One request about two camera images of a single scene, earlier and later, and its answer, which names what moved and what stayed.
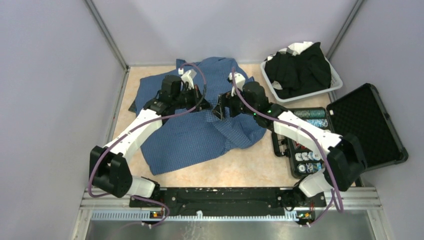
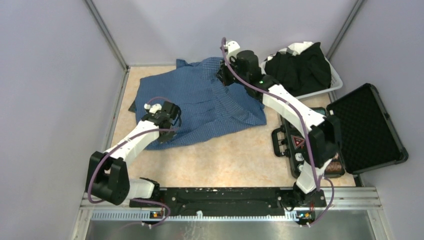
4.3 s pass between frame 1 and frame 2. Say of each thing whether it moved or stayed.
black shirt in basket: stayed
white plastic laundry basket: stayed
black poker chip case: stayed
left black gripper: moved
